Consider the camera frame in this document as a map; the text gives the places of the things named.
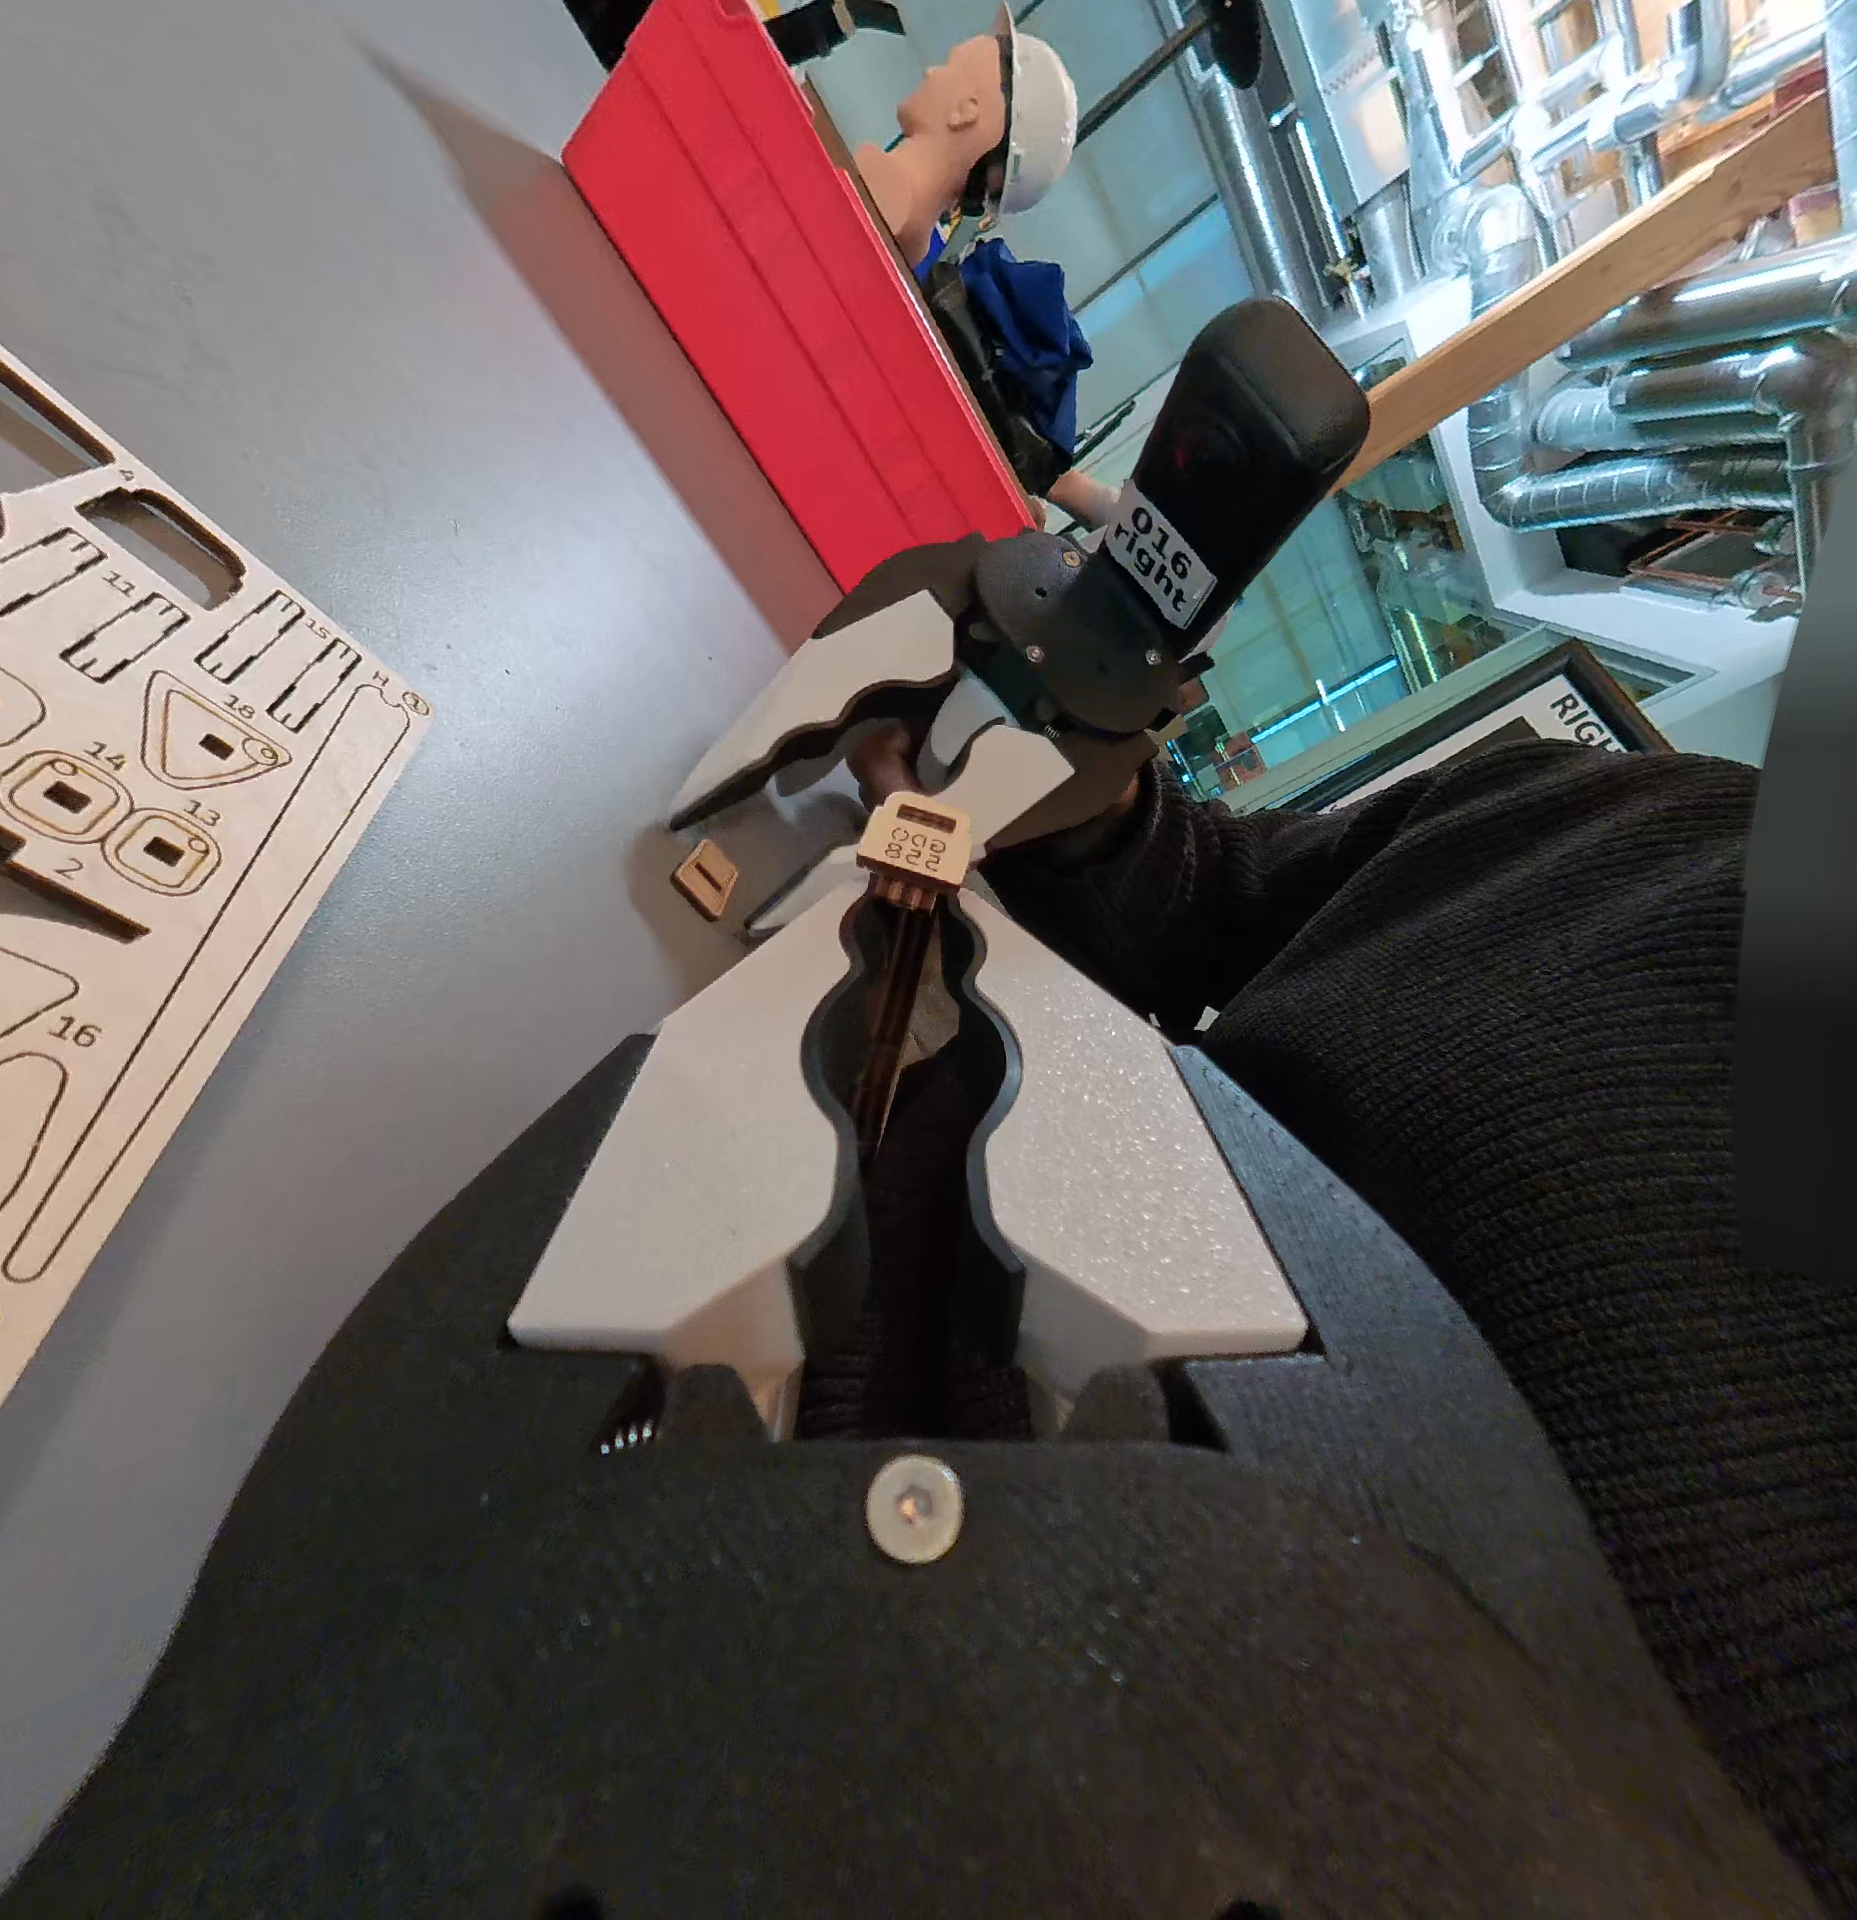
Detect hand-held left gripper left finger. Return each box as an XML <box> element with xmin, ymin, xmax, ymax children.
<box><xmin>504</xmin><ymin>887</ymin><xmax>873</xmax><ymax>1435</ymax></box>

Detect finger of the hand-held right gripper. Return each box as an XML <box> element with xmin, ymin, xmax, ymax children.
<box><xmin>665</xmin><ymin>585</ymin><xmax>964</xmax><ymax>833</ymax></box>
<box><xmin>742</xmin><ymin>699</ymin><xmax>1085</xmax><ymax>943</ymax></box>

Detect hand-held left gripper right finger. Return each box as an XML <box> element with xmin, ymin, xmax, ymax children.
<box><xmin>951</xmin><ymin>909</ymin><xmax>1308</xmax><ymax>1435</ymax></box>

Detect wooden model assembly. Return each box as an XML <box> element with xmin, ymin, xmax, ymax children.
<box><xmin>848</xmin><ymin>791</ymin><xmax>973</xmax><ymax>1161</ymax></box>

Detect person's right forearm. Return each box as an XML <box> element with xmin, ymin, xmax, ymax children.
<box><xmin>1004</xmin><ymin>742</ymin><xmax>1770</xmax><ymax>1083</ymax></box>

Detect grey desk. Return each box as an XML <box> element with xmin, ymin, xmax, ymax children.
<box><xmin>0</xmin><ymin>0</ymin><xmax>1020</xmax><ymax>1920</ymax></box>

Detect person's right hand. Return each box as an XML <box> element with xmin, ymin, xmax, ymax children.
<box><xmin>848</xmin><ymin>719</ymin><xmax>930</xmax><ymax>821</ymax></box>

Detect blue cloth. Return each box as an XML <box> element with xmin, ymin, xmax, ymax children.
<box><xmin>928</xmin><ymin>237</ymin><xmax>1097</xmax><ymax>500</ymax></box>

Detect wooden beam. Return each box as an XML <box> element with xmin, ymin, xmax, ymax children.
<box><xmin>1335</xmin><ymin>93</ymin><xmax>1839</xmax><ymax>486</ymax></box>

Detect red plastic bin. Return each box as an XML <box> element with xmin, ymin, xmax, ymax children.
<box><xmin>561</xmin><ymin>0</ymin><xmax>1038</xmax><ymax>598</ymax></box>

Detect silver ventilation pipes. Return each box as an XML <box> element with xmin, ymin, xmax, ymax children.
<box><xmin>1199</xmin><ymin>0</ymin><xmax>1857</xmax><ymax>621</ymax></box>

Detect mannequin head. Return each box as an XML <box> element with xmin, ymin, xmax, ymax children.
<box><xmin>854</xmin><ymin>26</ymin><xmax>1020</xmax><ymax>251</ymax></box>

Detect framed sign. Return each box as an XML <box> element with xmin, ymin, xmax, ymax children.
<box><xmin>1288</xmin><ymin>636</ymin><xmax>1683</xmax><ymax>821</ymax></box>

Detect laser-cut wooden parts sheet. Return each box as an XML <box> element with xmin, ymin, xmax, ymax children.
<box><xmin>0</xmin><ymin>318</ymin><xmax>434</xmax><ymax>1455</ymax></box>

